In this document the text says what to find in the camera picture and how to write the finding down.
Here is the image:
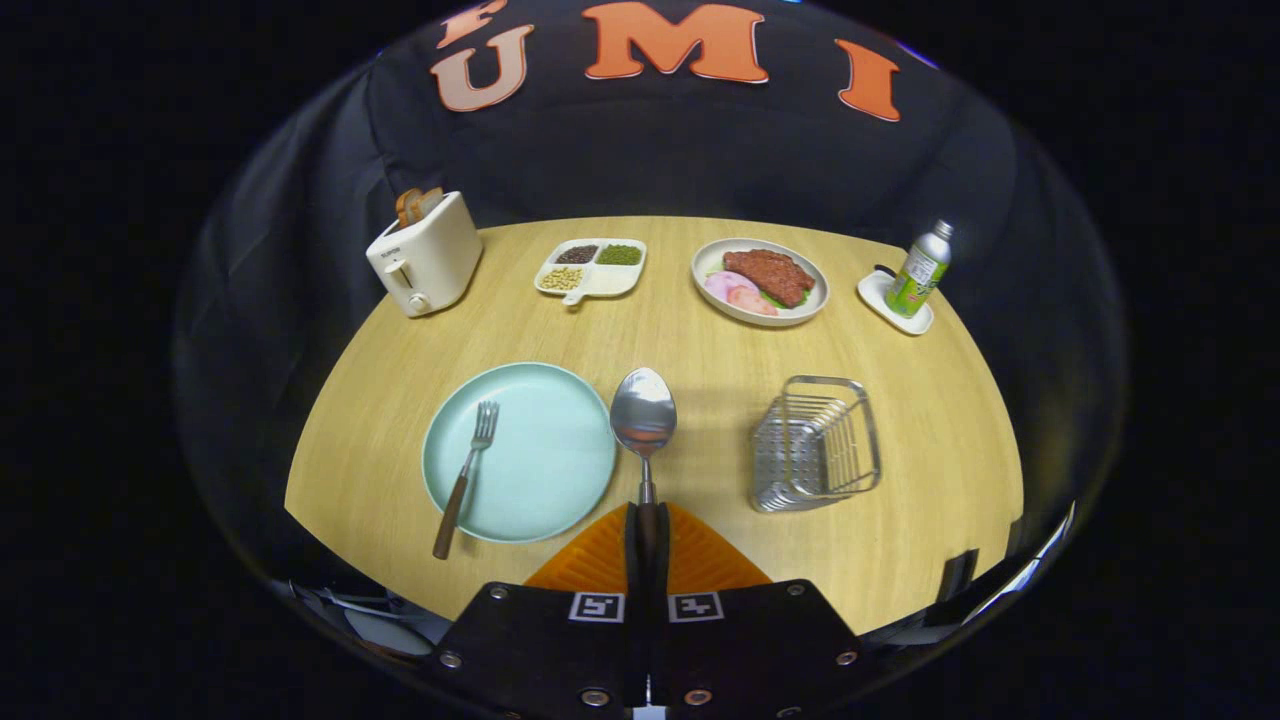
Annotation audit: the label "white round dinner plate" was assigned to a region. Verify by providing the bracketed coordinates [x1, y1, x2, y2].
[690, 237, 831, 328]

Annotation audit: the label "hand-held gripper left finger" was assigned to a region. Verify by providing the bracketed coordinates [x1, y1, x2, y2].
[432, 502, 647, 720]

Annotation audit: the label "metal fork with wooden handle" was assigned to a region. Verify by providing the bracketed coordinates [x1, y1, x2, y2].
[432, 401, 500, 560]

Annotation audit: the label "silver bottle with green label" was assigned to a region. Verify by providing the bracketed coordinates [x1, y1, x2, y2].
[884, 220, 955, 319]

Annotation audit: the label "pink ham slices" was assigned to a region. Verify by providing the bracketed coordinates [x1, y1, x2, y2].
[704, 271, 779, 317]

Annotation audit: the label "black backdrop cloth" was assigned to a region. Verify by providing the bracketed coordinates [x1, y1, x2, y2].
[172, 0, 1131, 641]

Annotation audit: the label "light blue round plate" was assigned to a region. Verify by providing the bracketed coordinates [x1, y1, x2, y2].
[421, 362, 619, 544]

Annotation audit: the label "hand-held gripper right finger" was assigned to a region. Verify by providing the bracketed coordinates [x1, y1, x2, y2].
[648, 502, 863, 720]

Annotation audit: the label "white square coaster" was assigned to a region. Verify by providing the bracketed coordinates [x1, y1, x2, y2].
[857, 268, 935, 336]

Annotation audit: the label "metal wire basket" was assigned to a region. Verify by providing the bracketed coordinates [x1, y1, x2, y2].
[750, 375, 883, 514]

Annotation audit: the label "white divided snack dish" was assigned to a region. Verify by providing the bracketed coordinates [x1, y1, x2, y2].
[533, 238, 648, 306]

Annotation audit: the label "cream white toaster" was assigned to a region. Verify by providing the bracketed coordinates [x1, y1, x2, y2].
[365, 191, 484, 319]

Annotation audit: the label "brown meat steak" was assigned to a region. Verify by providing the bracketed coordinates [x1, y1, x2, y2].
[722, 249, 816, 309]

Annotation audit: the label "metal spoon with dark handle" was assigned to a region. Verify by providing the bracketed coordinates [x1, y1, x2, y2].
[610, 367, 678, 549]

